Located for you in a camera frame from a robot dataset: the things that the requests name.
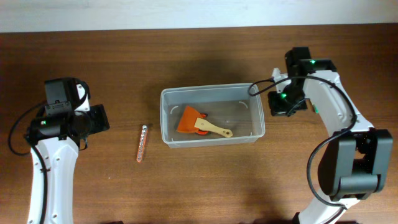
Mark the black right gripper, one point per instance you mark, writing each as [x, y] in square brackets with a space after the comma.
[277, 109]

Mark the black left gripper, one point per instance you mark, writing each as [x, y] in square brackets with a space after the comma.
[101, 121]

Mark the orange handled pliers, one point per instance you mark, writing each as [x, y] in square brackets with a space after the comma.
[203, 132]

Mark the orange scraper with wooden handle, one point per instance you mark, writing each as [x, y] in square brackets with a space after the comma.
[192, 121]

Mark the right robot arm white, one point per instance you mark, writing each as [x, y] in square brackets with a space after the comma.
[349, 165]

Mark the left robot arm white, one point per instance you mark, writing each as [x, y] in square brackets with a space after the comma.
[56, 136]

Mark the clear plastic storage container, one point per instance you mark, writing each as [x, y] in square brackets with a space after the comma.
[227, 106]

